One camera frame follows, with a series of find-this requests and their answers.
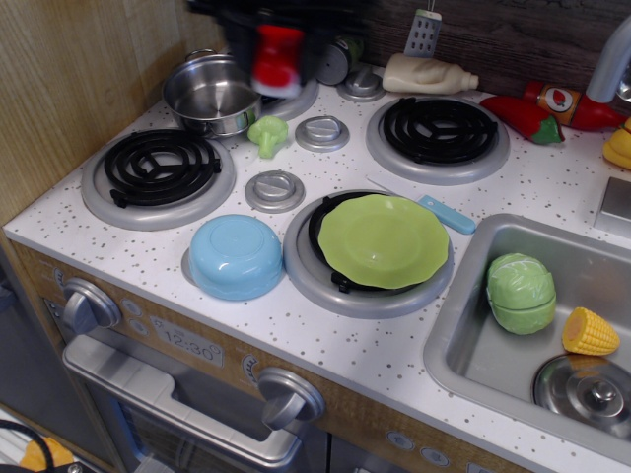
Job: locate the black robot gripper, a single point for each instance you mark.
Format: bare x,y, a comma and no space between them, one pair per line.
319,20

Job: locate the red and white toy sushi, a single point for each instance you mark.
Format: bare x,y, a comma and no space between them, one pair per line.
275,67

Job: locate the green plastic plate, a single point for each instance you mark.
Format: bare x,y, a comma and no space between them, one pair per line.
383,241

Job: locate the silver toy can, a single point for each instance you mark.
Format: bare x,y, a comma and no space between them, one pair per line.
338,59

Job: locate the stainless steel pot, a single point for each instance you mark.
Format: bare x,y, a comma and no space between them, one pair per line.
209,95

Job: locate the green toy broccoli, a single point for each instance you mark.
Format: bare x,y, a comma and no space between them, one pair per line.
268,132

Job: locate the silver stovetop knob back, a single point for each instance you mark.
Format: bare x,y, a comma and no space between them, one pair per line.
361,85

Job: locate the silver stovetop knob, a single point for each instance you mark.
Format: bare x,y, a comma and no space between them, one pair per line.
361,85
274,192
322,134

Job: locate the silver stovetop knob middle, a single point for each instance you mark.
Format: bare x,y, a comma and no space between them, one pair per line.
322,134

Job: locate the cream toy mayonnaise bottle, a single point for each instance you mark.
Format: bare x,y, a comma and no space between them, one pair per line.
415,75

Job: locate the hanging silver spatula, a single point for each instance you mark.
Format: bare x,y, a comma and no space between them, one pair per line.
424,32

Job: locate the silver stovetop knob front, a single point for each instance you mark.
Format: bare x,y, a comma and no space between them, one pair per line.
274,192

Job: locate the back right black burner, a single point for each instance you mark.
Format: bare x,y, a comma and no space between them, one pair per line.
439,132

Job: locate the front left black burner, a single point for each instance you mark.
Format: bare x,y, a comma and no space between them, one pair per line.
159,167

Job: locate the light blue plastic bowl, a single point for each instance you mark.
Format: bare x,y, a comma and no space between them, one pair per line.
235,258

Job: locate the red toy chili pepper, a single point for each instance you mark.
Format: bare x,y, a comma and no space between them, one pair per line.
528,119

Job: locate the front right black burner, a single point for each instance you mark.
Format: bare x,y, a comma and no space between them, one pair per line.
320,222

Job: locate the red toy ketchup bottle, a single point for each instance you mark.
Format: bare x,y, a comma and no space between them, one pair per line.
572,108

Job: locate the left silver oven knob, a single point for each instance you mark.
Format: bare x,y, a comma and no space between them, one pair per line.
88,307

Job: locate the silver oven knob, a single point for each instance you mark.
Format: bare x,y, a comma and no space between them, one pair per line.
88,307
290,402

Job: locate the silver faucet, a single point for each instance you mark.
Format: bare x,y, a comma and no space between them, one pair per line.
611,77

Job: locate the green toy cabbage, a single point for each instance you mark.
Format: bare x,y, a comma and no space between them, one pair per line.
521,293

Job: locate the stainless steel sink basin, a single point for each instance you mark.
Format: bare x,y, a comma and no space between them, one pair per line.
469,354

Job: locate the yellow toy item right edge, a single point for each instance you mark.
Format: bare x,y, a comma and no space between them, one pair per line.
617,149

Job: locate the right silver oven knob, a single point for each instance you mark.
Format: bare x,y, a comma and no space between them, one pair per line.
290,402

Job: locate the yellow toy corn cob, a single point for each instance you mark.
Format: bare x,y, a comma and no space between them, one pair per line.
587,333

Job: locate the steel pot lid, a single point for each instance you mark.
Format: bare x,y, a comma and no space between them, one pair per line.
588,389

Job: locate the yellow object bottom left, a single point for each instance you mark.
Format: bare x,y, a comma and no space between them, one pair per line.
34,459

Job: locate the blue handled toy knife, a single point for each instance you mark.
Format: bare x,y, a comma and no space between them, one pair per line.
447,215

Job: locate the silver oven door handle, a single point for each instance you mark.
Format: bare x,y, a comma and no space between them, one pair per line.
151,391

